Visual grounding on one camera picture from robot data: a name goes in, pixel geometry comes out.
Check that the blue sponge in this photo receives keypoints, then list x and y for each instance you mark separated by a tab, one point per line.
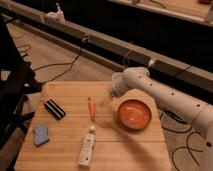
40	134

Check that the white clamp on rail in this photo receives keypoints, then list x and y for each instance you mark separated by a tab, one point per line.
58	15

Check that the black chair frame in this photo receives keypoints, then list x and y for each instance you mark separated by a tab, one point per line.
16	80

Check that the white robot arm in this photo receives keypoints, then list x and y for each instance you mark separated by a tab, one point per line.
197	113

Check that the grey metal rail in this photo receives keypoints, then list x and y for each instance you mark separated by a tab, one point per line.
163	64

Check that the white squeeze bottle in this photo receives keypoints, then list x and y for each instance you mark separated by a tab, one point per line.
86	151

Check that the orange ceramic bowl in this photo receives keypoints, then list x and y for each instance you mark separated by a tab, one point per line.
134	114

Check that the black striped eraser block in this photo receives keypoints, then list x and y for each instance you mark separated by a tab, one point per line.
54	109

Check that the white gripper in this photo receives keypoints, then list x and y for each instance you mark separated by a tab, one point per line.
119	86

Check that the orange pepper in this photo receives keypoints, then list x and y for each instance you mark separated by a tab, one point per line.
92	108

